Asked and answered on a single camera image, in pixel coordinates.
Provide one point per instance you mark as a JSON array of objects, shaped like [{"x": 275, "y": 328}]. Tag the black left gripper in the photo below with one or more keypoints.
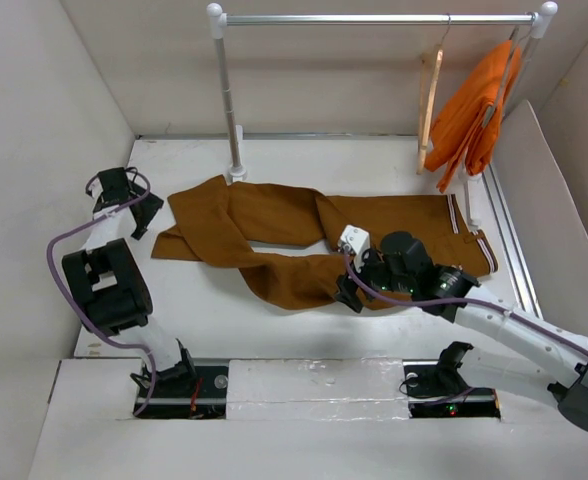
[{"x": 151, "y": 207}]

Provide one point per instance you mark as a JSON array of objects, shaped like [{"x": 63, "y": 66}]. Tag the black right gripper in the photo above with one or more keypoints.
[{"x": 347, "y": 293}]

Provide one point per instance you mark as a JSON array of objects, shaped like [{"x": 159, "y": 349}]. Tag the brown trousers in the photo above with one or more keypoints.
[{"x": 282, "y": 239}]

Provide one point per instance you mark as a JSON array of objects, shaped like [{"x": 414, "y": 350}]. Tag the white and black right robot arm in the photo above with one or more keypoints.
[{"x": 550, "y": 365}]

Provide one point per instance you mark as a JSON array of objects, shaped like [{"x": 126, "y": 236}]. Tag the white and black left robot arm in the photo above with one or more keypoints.
[{"x": 107, "y": 286}]

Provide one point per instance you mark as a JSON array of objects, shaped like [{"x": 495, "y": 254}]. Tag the empty wooden hanger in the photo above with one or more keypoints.
[{"x": 431, "y": 64}]

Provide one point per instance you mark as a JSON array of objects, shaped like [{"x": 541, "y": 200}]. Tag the orange hanging garment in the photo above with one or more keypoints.
[{"x": 457, "y": 134}]

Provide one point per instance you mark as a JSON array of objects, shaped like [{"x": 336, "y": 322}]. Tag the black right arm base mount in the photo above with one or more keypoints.
[{"x": 435, "y": 390}]

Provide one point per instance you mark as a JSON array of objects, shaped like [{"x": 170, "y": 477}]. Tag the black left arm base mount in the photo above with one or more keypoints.
[{"x": 198, "y": 396}]

